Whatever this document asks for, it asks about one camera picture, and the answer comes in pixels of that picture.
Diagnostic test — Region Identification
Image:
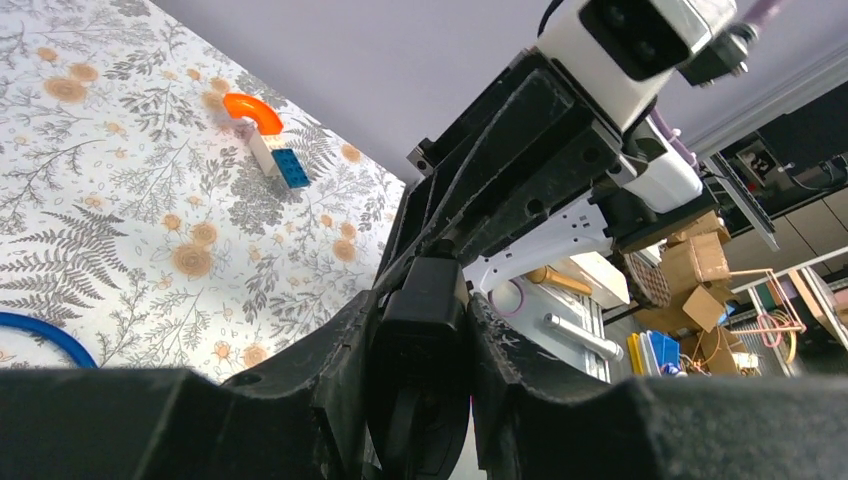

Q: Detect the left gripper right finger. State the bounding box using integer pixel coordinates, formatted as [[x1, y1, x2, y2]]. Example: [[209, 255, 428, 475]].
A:
[[468, 295, 847, 479]]

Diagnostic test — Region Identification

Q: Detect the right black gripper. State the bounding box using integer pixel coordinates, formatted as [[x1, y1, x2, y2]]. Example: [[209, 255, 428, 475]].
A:
[[374, 52, 640, 292]]

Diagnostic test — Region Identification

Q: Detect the floral table mat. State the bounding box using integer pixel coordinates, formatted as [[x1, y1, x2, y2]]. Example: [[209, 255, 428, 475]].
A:
[[1, 1, 403, 381]]

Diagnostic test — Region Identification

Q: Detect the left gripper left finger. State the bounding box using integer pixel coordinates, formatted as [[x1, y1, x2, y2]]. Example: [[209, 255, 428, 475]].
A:
[[1, 291, 377, 479]]

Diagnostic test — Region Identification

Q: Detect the orange white blue toy block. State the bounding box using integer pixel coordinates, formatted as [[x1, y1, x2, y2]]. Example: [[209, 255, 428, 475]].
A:
[[222, 93, 311, 189]]

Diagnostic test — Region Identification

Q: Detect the black padlock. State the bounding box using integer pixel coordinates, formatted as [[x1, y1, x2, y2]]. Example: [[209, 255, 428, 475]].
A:
[[366, 257, 470, 479]]

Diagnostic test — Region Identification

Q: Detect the blue cable lock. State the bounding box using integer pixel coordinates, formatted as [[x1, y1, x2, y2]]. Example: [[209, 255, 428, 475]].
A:
[[1, 312, 98, 369]]

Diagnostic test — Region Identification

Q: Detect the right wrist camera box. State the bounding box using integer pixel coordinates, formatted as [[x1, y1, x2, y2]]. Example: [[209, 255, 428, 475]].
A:
[[535, 0, 760, 132]]

